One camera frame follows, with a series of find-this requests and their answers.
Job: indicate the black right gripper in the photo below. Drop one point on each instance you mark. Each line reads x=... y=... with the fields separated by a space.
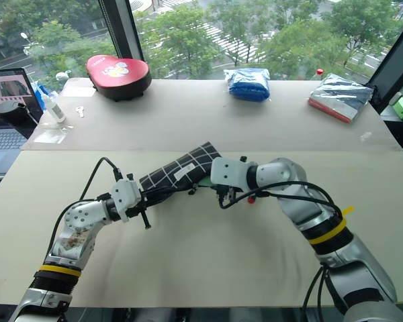
x=224 y=192

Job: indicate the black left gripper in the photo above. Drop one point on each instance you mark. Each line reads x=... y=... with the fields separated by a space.
x=141 y=201

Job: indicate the green highlighter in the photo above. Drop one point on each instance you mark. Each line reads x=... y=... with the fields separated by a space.
x=206 y=182

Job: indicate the black white grid pouch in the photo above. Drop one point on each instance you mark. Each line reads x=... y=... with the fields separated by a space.
x=188 y=164

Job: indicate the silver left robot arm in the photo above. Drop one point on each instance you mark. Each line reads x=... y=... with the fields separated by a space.
x=77 y=218

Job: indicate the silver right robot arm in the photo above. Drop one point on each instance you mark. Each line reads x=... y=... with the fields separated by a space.
x=332 y=234

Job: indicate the red marker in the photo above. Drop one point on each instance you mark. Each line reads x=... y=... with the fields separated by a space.
x=252 y=200

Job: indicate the yellow tape band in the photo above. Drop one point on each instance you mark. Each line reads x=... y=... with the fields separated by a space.
x=58 y=270

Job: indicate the blue bag in clear wrap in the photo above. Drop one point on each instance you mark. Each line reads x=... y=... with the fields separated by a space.
x=248 y=85

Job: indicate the small silver key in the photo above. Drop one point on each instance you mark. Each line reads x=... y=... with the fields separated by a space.
x=81 y=111

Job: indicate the clear flat plastic bag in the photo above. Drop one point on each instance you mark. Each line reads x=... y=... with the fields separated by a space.
x=52 y=134

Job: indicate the small white spray bottle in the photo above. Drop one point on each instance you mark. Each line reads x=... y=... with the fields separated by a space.
x=55 y=110

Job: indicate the red heart-shaped case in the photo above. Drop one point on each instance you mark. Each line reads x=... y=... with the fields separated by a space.
x=117 y=72

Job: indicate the blue crumpled plastic bag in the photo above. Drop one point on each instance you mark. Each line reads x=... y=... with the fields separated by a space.
x=42 y=90

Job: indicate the open laptop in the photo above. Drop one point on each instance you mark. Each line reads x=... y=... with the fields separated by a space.
x=3 y=137

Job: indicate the red-capped bottle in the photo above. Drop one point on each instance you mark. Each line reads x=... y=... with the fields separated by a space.
x=319 y=72

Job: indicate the folded garment in plastic bag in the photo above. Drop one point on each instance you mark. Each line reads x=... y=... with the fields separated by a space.
x=341 y=97

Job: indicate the black round device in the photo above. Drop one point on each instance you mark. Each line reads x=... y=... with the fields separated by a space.
x=10 y=112

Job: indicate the small white crumpled scrap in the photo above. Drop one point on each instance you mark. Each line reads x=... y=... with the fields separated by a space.
x=366 y=135

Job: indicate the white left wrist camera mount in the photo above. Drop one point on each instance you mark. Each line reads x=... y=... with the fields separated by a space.
x=124 y=196

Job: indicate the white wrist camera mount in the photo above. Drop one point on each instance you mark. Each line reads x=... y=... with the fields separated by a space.
x=124 y=196
x=226 y=171

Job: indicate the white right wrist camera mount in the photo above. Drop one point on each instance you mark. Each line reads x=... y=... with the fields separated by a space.
x=226 y=171

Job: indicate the black window frame post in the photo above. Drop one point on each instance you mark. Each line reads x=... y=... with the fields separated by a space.
x=121 y=27

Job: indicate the black slanted window frame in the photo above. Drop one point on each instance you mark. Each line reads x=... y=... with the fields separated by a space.
x=393 y=63

